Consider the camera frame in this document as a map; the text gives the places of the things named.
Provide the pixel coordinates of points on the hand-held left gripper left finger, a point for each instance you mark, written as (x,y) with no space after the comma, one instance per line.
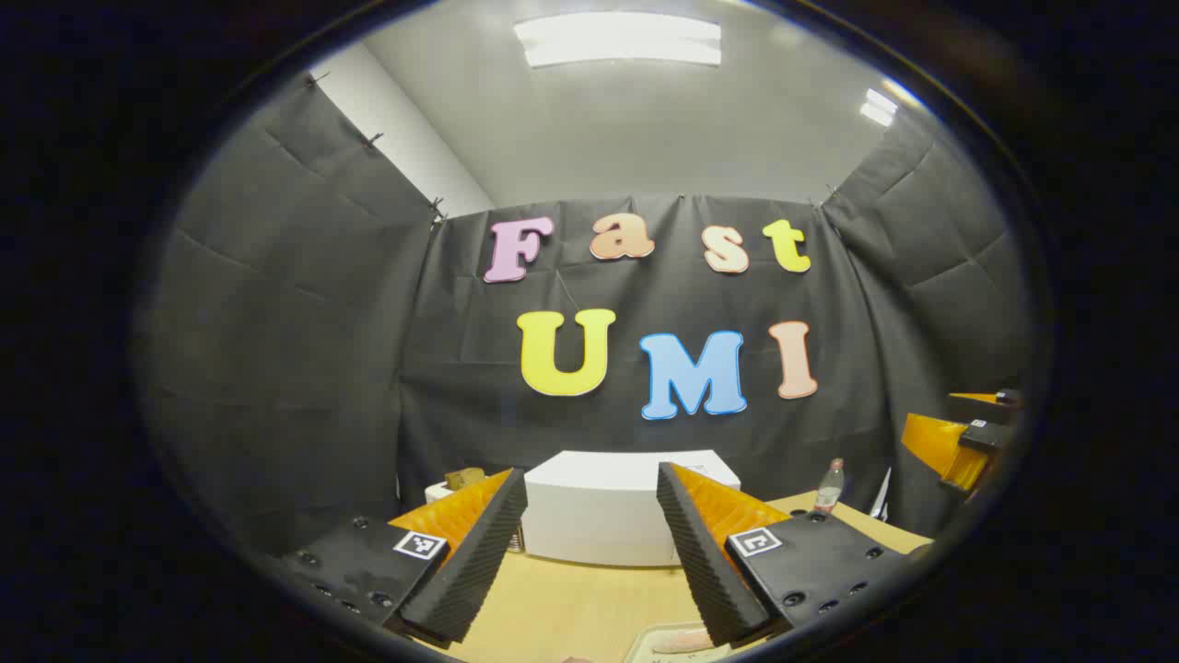
(470,562)

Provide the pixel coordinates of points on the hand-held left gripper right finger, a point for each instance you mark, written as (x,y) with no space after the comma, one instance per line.
(705,562)

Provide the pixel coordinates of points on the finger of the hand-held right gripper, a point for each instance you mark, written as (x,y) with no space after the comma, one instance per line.
(976,398)
(935,442)

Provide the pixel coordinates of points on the breaded food patty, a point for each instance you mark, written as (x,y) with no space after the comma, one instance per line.
(682,642)

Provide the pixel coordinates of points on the white microwave oven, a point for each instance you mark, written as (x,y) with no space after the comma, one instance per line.
(599,506)

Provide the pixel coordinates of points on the white toaster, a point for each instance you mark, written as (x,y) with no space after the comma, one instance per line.
(438,493)

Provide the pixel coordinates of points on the white board panel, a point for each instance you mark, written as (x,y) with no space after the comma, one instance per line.
(882,497)

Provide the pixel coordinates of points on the brown bread slice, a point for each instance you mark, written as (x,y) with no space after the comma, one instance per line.
(464,478)

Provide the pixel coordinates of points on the clear bottle with red label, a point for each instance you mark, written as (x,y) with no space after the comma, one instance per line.
(829,488)

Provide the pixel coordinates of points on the black backdrop cloth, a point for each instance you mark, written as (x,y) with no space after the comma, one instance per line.
(304,350)

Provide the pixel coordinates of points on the small ceiling light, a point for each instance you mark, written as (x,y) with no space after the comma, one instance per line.
(878,107)

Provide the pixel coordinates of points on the large ceiling light panel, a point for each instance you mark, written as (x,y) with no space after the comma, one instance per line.
(617,39)

